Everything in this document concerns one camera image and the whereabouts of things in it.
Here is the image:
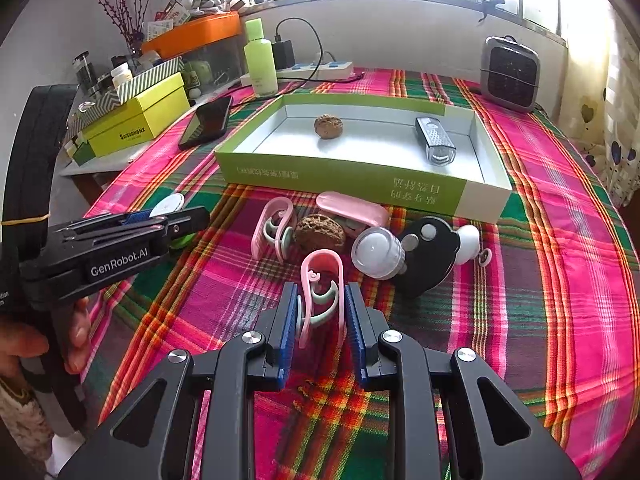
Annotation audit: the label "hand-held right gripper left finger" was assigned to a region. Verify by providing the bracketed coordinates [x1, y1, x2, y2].
[57, 282, 301, 480]

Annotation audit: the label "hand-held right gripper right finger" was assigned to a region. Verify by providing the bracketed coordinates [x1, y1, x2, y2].
[344, 282, 583, 480]

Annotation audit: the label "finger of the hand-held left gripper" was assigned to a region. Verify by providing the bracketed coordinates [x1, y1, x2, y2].
[56, 211, 170, 234]
[70, 206, 211, 261]

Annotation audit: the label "white and green spool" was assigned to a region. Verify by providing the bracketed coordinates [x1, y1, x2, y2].
[150, 194, 195, 252]

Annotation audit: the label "pink and green clip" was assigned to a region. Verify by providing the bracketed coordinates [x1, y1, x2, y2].
[299, 250, 347, 348]
[251, 197, 296, 261]

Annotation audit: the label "white bulb light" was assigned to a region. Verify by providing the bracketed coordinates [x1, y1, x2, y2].
[351, 226, 407, 281]

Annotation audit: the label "black round holder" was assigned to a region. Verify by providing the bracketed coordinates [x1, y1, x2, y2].
[397, 216, 493, 298]

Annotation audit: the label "brown carved walnut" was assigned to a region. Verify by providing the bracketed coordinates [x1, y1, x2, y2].
[294, 214, 347, 252]
[314, 114, 343, 137]

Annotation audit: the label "green and white cardboard box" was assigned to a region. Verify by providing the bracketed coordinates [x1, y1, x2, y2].
[214, 94, 513, 222]

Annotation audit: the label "pink oblong case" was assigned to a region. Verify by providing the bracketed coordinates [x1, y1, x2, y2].
[316, 191, 391, 236]

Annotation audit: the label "person's left hand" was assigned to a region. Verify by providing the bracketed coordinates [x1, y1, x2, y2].
[0, 296, 92, 378]

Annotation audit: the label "small green boxes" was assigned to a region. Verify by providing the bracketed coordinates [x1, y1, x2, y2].
[65, 136, 94, 167]

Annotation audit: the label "yellow green box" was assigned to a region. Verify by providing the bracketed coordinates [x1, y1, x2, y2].
[81, 72, 191, 158]

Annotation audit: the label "black smartphone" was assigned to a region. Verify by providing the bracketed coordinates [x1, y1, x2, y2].
[178, 95, 233, 151]

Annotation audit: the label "striped gift box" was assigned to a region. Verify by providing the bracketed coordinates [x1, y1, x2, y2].
[75, 56, 186, 123]

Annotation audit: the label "green round object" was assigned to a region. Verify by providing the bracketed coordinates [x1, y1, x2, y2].
[182, 60, 211, 91]

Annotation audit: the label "dark glass jar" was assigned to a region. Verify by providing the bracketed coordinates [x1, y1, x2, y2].
[72, 51, 98, 86]

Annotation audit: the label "light green bottle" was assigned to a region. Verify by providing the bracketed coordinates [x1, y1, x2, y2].
[243, 18, 278, 97]

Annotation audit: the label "plaid tablecloth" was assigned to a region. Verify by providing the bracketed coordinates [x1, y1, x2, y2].
[82, 67, 640, 480]

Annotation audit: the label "clear bin with orange lid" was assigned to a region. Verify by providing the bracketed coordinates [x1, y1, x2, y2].
[141, 11, 249, 91]

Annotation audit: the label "black charger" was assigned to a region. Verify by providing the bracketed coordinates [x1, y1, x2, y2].
[272, 40, 296, 68]

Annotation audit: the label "printed cards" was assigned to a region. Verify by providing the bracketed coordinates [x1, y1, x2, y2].
[150, 0, 192, 36]

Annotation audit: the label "white power strip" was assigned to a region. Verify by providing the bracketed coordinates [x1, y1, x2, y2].
[241, 61, 353, 86]

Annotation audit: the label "dried flower branches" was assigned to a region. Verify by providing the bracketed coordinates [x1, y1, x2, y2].
[87, 0, 161, 46]

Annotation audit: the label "grey space heater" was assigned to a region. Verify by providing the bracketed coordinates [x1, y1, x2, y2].
[480, 36, 541, 113]

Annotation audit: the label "heart print curtain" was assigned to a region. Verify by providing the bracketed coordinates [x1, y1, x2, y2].
[555, 0, 640, 206]

